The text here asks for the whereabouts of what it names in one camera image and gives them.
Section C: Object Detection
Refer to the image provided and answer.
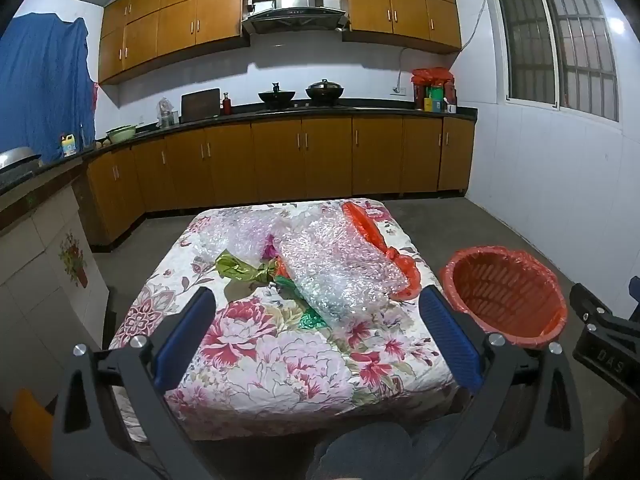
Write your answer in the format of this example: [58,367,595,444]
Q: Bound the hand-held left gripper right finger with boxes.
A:
[419,285,586,480]

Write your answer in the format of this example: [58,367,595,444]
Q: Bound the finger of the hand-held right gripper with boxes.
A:
[569,282,617,332]

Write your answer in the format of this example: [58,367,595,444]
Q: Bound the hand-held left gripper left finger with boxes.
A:
[52,287,218,480]

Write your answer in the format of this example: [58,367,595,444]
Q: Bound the orange plastic waste basket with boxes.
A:
[439,246,570,351]

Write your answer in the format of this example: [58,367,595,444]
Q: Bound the large bubble wrap sheet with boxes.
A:
[272,202,416,328]

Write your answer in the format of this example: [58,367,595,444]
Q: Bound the long orange plastic bag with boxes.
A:
[342,200,423,302]

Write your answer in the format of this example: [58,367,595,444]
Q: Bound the olive green foil wrapper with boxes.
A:
[214,252,281,291]

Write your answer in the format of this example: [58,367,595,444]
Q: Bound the floral tablecloth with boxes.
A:
[107,199,463,443]

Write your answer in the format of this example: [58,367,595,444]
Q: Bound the small bubble wrap sheet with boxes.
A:
[197,215,281,281]

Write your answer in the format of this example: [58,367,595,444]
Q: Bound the bright green foil wrapper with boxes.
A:
[280,277,331,331]

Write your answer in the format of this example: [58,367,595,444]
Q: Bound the person's legs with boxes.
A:
[305,412,501,480]

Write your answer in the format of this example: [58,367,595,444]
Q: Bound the white tiled counter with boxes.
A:
[0,160,111,411]

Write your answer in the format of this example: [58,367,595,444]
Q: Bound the yellow plastic object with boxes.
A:
[10,387,56,448]

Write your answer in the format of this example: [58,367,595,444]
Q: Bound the wooden base cabinets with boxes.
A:
[85,115,476,256]

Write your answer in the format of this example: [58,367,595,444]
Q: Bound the clear bag on counter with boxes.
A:
[156,96,180,128]

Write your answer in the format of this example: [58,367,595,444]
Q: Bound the dark cutting board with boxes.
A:
[180,88,222,123]

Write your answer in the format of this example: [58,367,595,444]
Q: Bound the metal basin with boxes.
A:
[0,146,43,171]

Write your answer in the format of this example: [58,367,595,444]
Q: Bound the black countertop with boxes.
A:
[0,100,478,196]

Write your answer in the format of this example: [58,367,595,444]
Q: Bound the orange bag over bottles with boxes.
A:
[410,66,456,86]

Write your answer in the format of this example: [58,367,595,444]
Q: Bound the barred window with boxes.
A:
[482,0,623,123]

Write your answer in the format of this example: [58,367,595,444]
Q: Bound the black wok with lid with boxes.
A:
[305,79,346,106]

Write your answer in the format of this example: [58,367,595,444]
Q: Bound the blue cloth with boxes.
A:
[0,12,98,166]

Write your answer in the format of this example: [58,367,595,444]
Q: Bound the steel range hood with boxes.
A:
[241,0,349,36]

